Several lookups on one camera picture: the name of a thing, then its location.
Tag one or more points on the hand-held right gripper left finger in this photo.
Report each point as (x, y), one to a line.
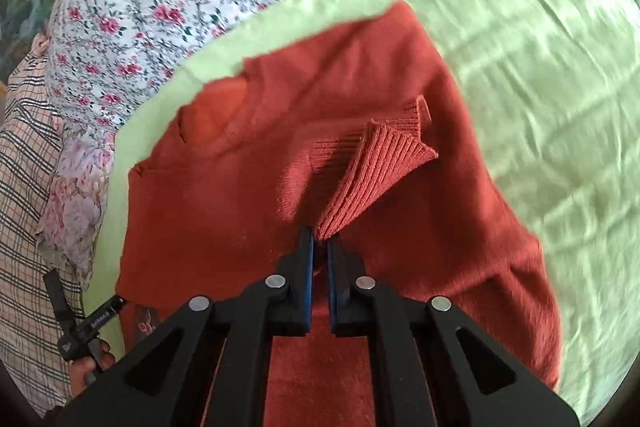
(309, 267)

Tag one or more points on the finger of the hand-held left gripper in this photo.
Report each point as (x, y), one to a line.
(56, 299)

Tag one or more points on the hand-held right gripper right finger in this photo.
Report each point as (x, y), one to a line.
(332, 277)

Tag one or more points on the rust red knit sweater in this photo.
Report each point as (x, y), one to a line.
(260, 157)

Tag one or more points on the person's left hand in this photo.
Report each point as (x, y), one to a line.
(87, 364)

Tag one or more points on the pink purple floral pillow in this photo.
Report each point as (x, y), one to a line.
(75, 207)

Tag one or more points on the plaid checked cloth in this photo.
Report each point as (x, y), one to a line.
(25, 187)

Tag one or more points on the light green bed sheet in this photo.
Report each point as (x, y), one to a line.
(525, 82)

